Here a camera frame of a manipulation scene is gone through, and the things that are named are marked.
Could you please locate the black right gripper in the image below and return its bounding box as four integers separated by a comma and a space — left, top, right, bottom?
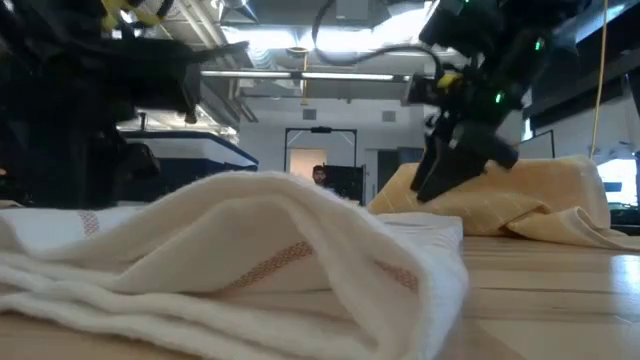
410, 49, 526, 204

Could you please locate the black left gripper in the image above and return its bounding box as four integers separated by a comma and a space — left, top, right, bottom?
114, 39, 251, 114

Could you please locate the orange towel with white grid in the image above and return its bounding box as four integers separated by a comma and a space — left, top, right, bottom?
367, 154, 640, 252

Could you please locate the white towel with red stripes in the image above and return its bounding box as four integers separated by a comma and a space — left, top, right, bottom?
0, 170, 471, 360

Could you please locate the navy fabric storage bin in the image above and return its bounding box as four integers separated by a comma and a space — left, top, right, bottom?
117, 129, 260, 204

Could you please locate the black computer monitor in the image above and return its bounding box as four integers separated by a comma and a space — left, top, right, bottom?
324, 164, 366, 206

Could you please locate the person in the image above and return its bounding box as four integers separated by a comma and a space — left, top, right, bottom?
310, 163, 341, 197

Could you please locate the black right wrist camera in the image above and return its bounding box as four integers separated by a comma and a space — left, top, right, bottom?
405, 73, 442, 107

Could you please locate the black metal gantry frame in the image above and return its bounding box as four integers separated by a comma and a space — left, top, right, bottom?
283, 126, 359, 174

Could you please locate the linear ceiling light rail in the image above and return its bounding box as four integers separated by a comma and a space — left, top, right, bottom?
199, 69, 416, 84

